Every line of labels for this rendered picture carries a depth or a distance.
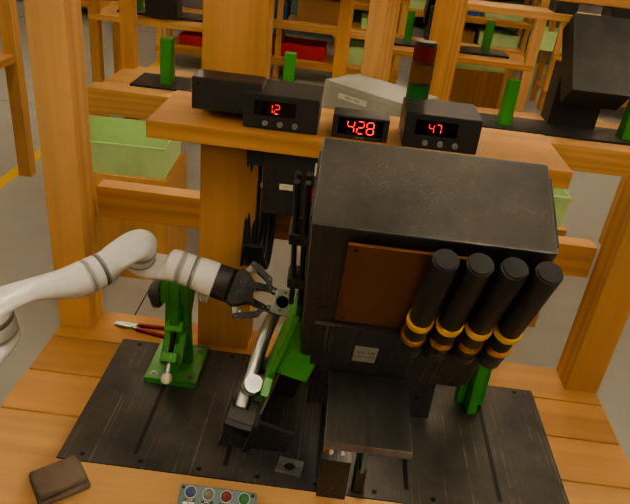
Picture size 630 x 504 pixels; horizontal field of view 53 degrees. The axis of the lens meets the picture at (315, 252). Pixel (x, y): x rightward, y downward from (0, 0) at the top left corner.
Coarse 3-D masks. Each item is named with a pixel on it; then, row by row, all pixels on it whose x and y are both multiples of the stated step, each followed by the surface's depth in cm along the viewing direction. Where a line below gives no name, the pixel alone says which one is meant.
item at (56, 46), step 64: (64, 0) 134; (256, 0) 131; (64, 64) 140; (256, 64) 137; (64, 128) 147; (64, 192) 155; (256, 192) 152; (64, 256) 164; (64, 320) 174; (576, 320) 170; (576, 384) 172
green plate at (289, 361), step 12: (300, 312) 124; (288, 324) 127; (300, 324) 125; (288, 336) 125; (276, 348) 133; (288, 348) 128; (276, 360) 128; (288, 360) 129; (300, 360) 129; (276, 372) 131; (288, 372) 131; (300, 372) 130
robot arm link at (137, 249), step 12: (120, 240) 129; (132, 240) 129; (144, 240) 129; (156, 240) 132; (108, 252) 127; (120, 252) 127; (132, 252) 128; (144, 252) 129; (108, 264) 126; (120, 264) 127; (132, 264) 131; (144, 264) 132; (108, 276) 126
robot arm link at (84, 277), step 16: (64, 272) 122; (80, 272) 123; (96, 272) 124; (0, 288) 116; (16, 288) 116; (32, 288) 117; (48, 288) 118; (64, 288) 120; (80, 288) 123; (96, 288) 125; (0, 304) 113; (16, 304) 114; (0, 320) 112
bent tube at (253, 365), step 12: (276, 300) 134; (288, 300) 135; (276, 312) 134; (288, 312) 134; (264, 324) 145; (264, 336) 145; (264, 348) 145; (252, 360) 143; (252, 372) 142; (240, 396) 140
